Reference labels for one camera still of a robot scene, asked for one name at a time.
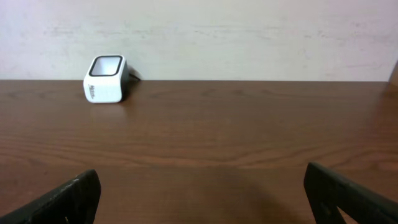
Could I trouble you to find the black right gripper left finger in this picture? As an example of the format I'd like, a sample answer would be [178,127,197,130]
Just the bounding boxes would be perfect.
[1,169,101,224]

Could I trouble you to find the white barcode scanner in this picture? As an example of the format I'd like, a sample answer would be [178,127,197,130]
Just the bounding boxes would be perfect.
[83,55,129,103]

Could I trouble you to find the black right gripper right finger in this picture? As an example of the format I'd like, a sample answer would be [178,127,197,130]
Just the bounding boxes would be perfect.
[303,162,397,224]

